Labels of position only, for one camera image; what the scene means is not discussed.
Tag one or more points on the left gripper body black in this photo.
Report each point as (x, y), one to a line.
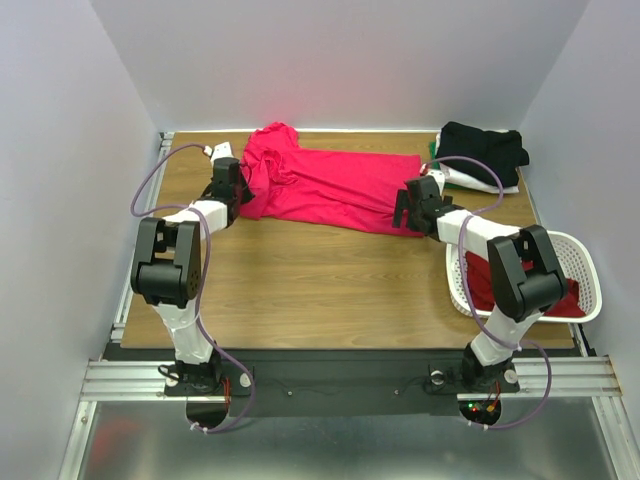
(241, 191)

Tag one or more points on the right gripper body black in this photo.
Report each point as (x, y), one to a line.
(405, 208)

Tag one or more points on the pink t shirt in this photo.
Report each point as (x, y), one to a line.
(350, 190)

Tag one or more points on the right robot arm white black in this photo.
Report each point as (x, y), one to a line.
(526, 277)

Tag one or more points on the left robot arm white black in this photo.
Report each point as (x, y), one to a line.
(168, 271)

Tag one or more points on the folded white t shirt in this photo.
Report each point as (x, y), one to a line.
(466, 181)

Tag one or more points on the folded green t shirt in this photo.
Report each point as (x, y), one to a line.
(449, 174)

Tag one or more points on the dark red t shirt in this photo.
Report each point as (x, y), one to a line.
(479, 282)

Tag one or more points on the folded black t shirt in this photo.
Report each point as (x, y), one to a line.
(502, 152)

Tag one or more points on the white plastic laundry basket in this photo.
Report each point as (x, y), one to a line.
(582, 305)

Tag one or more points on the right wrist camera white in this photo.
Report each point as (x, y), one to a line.
(437, 175)

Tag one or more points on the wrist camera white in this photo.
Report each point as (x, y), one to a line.
(219, 151)
(437, 175)

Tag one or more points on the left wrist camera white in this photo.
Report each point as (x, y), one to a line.
(219, 151)

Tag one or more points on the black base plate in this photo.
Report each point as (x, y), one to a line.
(332, 383)

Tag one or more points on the front aluminium rail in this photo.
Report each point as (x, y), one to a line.
(571, 377)

